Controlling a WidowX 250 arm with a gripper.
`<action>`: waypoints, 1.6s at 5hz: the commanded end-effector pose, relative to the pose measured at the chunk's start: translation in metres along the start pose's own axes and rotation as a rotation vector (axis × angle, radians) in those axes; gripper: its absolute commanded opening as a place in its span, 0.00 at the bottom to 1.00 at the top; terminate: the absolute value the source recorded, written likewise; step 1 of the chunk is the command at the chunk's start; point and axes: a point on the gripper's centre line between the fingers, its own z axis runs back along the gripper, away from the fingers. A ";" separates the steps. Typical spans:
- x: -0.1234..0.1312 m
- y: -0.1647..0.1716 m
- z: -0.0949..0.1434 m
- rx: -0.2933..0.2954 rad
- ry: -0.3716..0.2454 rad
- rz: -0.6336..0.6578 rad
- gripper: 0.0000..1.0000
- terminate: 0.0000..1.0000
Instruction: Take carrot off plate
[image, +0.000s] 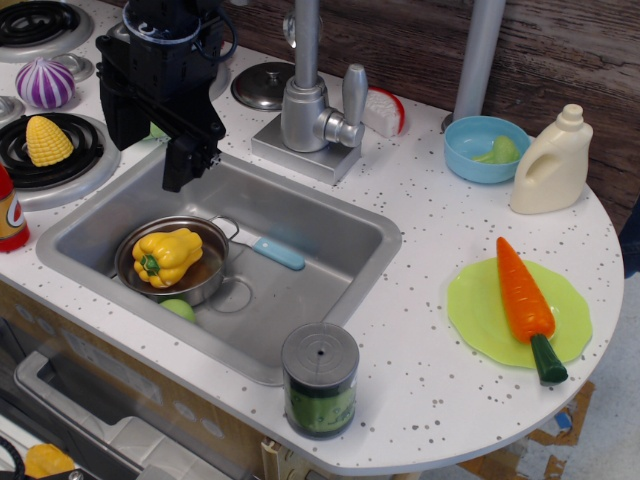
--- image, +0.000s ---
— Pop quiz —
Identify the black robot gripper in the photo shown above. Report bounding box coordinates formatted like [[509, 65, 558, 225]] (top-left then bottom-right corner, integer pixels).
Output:
[[96, 1, 226, 193]]

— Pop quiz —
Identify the orange toy carrot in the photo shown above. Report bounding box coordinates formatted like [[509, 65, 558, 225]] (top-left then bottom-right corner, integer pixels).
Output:
[[496, 237, 568, 386]]

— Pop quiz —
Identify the light green plate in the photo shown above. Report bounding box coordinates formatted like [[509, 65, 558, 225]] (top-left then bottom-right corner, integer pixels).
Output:
[[447, 258, 593, 368]]

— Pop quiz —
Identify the green toy cabbage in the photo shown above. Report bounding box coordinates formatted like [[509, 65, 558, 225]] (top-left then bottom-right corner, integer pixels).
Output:
[[145, 122, 168, 141]]

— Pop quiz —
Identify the front left stove burner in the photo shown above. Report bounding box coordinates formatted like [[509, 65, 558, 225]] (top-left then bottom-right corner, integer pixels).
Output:
[[1, 112, 120, 212]]

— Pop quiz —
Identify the silver stove knob middle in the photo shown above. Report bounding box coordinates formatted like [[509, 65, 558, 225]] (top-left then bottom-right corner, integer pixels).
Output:
[[53, 53, 94, 83]]

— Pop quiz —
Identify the silver stove knob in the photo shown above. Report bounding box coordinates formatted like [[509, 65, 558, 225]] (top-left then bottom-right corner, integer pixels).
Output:
[[0, 96, 25, 127], [53, 53, 94, 83], [106, 22, 130, 44]]

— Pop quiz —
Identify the yellow toy corn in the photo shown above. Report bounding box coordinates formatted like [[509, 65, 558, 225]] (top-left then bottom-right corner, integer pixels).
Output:
[[26, 116, 74, 168]]

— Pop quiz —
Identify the yellow toy bell pepper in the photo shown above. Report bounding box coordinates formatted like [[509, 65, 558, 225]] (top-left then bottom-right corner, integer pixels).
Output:
[[132, 228, 203, 289]]

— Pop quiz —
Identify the small metal pot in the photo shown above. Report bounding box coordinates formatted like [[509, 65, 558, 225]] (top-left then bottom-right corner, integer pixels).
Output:
[[115, 216, 234, 306]]

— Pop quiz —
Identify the silver pot lid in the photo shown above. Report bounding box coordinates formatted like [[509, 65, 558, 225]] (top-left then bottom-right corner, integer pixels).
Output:
[[231, 62, 295, 112]]

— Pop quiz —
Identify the purple white toy onion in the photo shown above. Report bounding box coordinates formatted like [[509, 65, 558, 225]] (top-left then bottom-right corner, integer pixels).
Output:
[[15, 58, 76, 109]]

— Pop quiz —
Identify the silver toy faucet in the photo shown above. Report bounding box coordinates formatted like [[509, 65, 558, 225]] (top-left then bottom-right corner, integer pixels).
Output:
[[251, 1, 368, 185]]

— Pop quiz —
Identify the silver stove knob left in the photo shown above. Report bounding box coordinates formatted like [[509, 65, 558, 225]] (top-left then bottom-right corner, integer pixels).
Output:
[[0, 96, 25, 127]]

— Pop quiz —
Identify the red ketchup bottle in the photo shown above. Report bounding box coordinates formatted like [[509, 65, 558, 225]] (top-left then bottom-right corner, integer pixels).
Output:
[[0, 166, 30, 252]]

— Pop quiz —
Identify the green toy apple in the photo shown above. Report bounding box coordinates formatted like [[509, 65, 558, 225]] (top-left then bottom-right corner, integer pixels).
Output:
[[160, 299, 196, 323]]

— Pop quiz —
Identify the back left stove burner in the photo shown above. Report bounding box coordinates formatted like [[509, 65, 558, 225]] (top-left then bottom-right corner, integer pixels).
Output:
[[1, 1, 94, 64]]

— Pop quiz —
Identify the grey toy sink basin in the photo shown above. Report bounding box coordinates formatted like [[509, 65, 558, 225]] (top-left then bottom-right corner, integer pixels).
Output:
[[36, 149, 401, 386]]

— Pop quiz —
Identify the red white cheese wedge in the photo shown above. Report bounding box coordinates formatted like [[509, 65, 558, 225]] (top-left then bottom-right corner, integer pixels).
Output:
[[362, 87, 405, 138]]

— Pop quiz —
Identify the green labelled tin can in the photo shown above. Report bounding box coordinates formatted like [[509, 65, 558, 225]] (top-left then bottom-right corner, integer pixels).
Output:
[[281, 322, 360, 439]]

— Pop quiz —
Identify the toy oven door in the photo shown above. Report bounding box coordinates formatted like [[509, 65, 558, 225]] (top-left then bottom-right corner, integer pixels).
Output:
[[1, 320, 250, 479]]

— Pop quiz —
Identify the blue bowl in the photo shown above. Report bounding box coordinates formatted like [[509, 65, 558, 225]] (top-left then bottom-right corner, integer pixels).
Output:
[[444, 116, 531, 184]]

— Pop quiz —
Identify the grey metal pole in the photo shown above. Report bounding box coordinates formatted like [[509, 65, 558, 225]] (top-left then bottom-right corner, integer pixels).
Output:
[[441, 0, 506, 131]]

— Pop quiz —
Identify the yellow toy on floor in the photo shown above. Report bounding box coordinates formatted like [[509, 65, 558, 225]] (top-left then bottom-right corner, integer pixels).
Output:
[[24, 444, 75, 479]]

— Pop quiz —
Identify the cream detergent bottle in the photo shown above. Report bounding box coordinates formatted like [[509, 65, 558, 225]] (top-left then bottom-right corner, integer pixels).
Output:
[[510, 104, 593, 215]]

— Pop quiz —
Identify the blue handled utensil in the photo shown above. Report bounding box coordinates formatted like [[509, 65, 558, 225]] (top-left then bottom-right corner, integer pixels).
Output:
[[233, 237, 306, 271]]

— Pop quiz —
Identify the black cable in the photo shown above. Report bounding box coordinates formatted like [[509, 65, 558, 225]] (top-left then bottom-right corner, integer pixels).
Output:
[[0, 435, 26, 476]]

